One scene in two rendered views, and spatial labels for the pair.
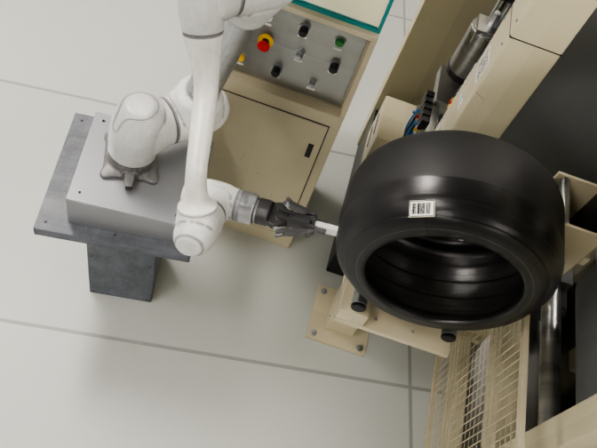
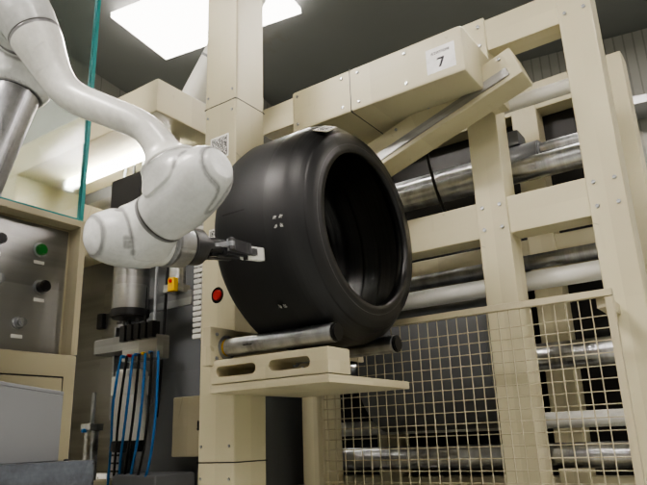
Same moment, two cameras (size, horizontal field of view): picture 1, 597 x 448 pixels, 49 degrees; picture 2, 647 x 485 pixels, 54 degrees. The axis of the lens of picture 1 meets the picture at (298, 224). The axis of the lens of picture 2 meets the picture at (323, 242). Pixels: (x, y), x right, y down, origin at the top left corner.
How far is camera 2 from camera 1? 208 cm
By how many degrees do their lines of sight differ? 83
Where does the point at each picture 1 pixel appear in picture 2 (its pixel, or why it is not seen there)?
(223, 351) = not seen: outside the picture
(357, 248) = (312, 195)
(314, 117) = (41, 368)
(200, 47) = (55, 32)
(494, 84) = (243, 142)
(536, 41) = (248, 101)
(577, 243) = not seen: hidden behind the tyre
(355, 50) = (59, 259)
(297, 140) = not seen: hidden behind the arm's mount
